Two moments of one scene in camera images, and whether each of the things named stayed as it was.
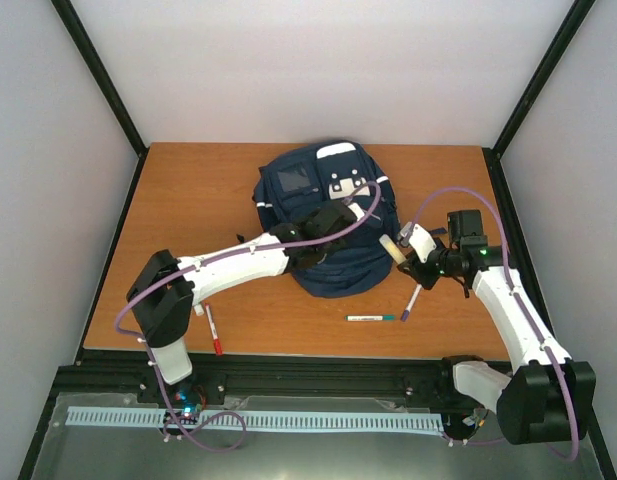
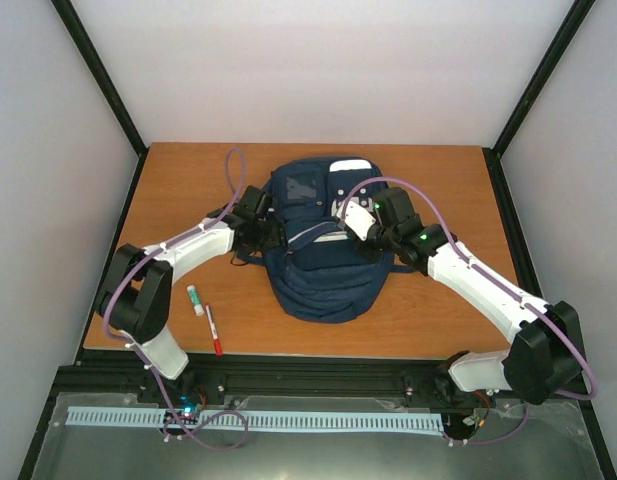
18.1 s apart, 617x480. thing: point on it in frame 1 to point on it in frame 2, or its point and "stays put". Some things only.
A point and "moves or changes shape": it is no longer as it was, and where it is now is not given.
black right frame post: [553, 55] stays put
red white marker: [218, 347] stays put
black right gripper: [417, 271] to [371, 255]
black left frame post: [106, 87] stays put
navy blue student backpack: [300, 182] moves or changes shape
